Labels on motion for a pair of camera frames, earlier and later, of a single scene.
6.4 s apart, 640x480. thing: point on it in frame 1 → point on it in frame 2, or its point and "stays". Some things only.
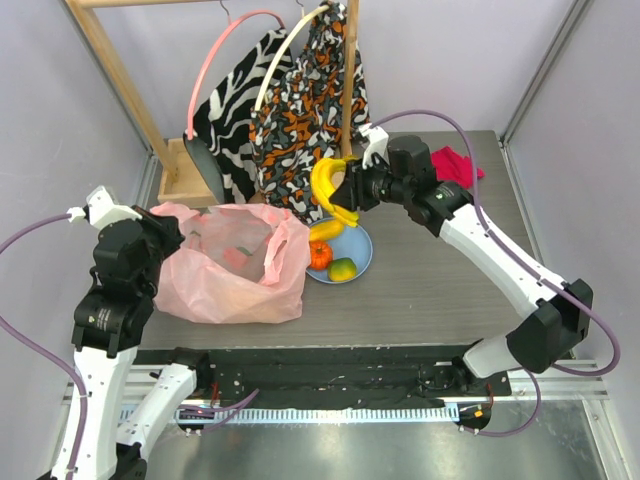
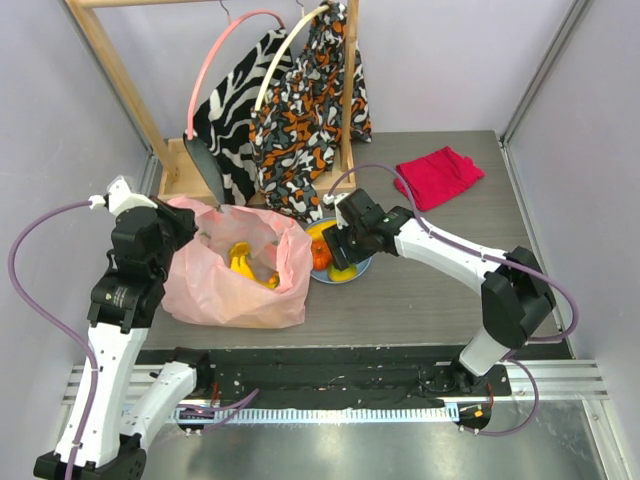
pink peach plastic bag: [239, 264] stays
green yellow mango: [342, 269] stays
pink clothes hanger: [193, 92] stays
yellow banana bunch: [332, 227] → [241, 261]
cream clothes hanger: [283, 44] stays
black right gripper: [353, 185] → [336, 245]
